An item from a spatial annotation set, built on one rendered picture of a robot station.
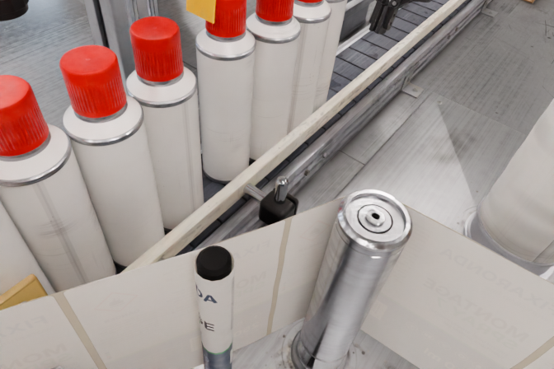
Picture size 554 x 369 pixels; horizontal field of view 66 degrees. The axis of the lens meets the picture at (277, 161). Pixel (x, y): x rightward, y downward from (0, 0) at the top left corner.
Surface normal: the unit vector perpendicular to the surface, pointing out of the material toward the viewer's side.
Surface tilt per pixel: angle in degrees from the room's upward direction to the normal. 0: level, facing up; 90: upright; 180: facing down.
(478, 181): 0
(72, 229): 90
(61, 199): 90
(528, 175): 87
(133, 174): 90
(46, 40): 0
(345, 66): 0
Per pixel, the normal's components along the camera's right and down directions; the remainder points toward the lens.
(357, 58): 0.08, -0.69
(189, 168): 0.74, 0.52
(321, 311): -0.76, 0.43
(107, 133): 0.37, -0.01
